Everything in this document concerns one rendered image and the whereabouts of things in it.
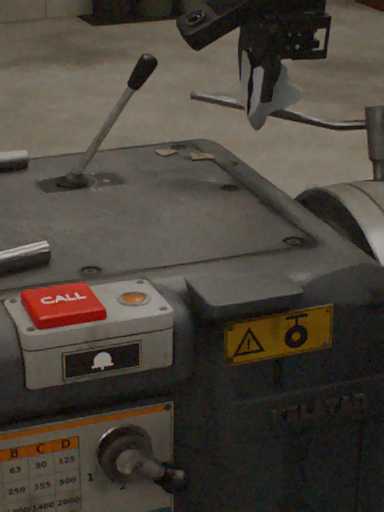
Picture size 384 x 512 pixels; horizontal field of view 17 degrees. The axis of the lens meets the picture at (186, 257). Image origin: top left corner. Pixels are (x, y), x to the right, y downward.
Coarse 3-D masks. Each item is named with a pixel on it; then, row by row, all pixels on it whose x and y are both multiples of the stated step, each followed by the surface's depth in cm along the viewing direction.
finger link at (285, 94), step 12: (276, 84) 150; (288, 84) 150; (252, 96) 151; (276, 96) 151; (288, 96) 151; (300, 96) 152; (252, 108) 152; (264, 108) 150; (276, 108) 152; (252, 120) 153; (264, 120) 152
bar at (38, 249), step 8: (40, 240) 119; (8, 248) 118; (16, 248) 118; (24, 248) 118; (32, 248) 118; (40, 248) 119; (48, 248) 119; (0, 256) 117; (8, 256) 117; (16, 256) 117; (24, 256) 118; (32, 256) 118; (40, 256) 119; (48, 256) 119; (0, 264) 116; (8, 264) 117; (16, 264) 117; (24, 264) 118; (32, 264) 119; (40, 264) 120; (0, 272) 117
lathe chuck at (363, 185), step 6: (360, 180) 150; (366, 180) 149; (354, 186) 146; (360, 186) 146; (366, 186) 145; (372, 186) 145; (378, 186) 145; (366, 192) 144; (372, 192) 144; (378, 192) 144; (372, 198) 142; (378, 198) 142; (378, 204) 141
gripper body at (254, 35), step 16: (288, 0) 145; (304, 0) 146; (320, 0) 147; (256, 16) 145; (272, 16) 145; (288, 16) 145; (304, 16) 146; (320, 16) 146; (240, 32) 151; (256, 32) 147; (272, 32) 144; (288, 32) 145; (304, 32) 147; (256, 48) 147; (288, 48) 147; (304, 48) 148
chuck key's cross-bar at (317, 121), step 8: (192, 96) 158; (200, 96) 157; (208, 96) 157; (216, 96) 157; (216, 104) 157; (224, 104) 156; (232, 104) 156; (240, 104) 155; (272, 112) 153; (280, 112) 153; (288, 112) 153; (296, 112) 152; (296, 120) 152; (304, 120) 152; (312, 120) 151; (320, 120) 151; (328, 120) 151; (352, 120) 150; (360, 120) 149; (328, 128) 151; (336, 128) 150; (344, 128) 150; (352, 128) 149; (360, 128) 149
